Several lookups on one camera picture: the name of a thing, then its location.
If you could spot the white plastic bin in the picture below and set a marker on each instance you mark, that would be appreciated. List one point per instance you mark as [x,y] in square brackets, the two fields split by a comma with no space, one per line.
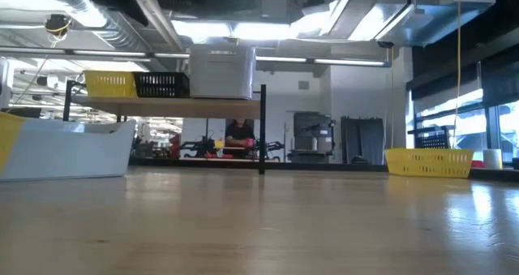
[73,153]
[223,80]

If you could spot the yellow slotted plastic basket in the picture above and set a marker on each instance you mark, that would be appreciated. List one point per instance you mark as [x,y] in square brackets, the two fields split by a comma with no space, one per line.
[6,137]
[425,163]
[109,84]

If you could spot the black background robot arm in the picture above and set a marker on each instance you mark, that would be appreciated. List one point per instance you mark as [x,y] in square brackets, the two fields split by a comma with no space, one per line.
[271,149]
[200,147]

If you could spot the person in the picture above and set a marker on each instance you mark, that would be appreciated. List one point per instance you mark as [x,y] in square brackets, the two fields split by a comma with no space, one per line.
[239,137]

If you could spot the yellow cup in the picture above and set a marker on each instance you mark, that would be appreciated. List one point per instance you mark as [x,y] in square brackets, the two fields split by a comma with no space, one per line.
[219,144]

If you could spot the grey machine cabinet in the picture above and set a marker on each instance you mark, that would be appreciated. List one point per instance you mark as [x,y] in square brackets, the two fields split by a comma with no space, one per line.
[308,125]

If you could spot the dark grey cabinet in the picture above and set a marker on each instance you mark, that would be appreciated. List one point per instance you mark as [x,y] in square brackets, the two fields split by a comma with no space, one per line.
[363,141]

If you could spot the long ceiling light bar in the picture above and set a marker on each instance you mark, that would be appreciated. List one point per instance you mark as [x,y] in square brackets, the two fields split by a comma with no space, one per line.
[348,62]
[109,53]

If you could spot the grey ceiling box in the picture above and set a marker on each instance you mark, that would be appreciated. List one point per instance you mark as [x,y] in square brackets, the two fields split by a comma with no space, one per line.
[275,6]

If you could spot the black perforated cart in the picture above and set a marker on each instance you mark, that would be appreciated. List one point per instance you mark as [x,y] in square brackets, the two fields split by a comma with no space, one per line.
[430,137]

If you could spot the red container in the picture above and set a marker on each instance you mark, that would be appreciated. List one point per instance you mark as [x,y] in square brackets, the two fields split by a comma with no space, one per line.
[478,164]

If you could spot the black round ceiling fixture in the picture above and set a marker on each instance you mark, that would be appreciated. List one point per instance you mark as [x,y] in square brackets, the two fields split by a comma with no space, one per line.
[58,24]

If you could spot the white paper roll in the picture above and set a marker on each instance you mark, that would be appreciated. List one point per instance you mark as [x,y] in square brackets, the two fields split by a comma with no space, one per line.
[492,159]

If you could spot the grey wall vent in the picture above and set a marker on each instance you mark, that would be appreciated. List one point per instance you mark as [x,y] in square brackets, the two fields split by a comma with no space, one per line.
[303,84]

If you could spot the black aluminium frame crossbar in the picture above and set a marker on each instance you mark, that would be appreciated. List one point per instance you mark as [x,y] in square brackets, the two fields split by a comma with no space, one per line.
[324,166]

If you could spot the wooden shelf black frame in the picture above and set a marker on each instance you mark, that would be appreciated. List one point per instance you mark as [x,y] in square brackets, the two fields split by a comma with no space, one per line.
[170,108]

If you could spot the silver spiral air duct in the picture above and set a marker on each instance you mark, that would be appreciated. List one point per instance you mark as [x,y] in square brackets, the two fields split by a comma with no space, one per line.
[101,23]

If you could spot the silver rectangular air duct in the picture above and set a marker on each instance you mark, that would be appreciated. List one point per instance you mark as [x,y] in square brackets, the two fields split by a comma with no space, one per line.
[425,19]

